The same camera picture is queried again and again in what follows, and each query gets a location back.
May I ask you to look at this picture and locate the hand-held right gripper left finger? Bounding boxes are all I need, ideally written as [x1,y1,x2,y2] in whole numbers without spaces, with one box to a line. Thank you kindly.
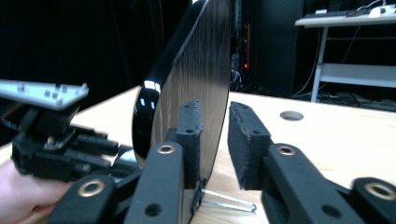
[166,100,204,190]

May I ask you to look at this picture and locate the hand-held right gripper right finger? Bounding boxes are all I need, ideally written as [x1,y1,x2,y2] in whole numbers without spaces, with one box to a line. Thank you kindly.
[227,101,274,190]

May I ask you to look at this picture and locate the black plate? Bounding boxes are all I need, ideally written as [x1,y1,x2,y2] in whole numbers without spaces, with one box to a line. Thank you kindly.
[132,0,258,224]

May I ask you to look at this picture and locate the black computer tower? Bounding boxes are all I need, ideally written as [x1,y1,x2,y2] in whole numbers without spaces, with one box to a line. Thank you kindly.
[230,0,304,96]

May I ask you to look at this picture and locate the white metal desk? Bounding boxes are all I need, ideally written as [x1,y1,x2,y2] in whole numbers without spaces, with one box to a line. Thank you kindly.
[294,12,396,104]

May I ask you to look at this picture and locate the black keyboard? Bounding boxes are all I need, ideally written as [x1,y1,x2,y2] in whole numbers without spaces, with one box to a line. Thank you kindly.
[303,8,372,19]

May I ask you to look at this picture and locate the white mouse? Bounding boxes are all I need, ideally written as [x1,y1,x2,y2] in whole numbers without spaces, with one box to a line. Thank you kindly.
[368,4,396,19]

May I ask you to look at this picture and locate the grey table cable grommet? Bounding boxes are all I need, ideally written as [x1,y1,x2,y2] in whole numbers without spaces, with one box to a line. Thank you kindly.
[279,110,304,121]

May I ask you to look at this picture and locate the black floor cables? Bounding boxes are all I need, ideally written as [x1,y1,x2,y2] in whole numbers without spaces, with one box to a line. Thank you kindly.
[292,90,396,112]

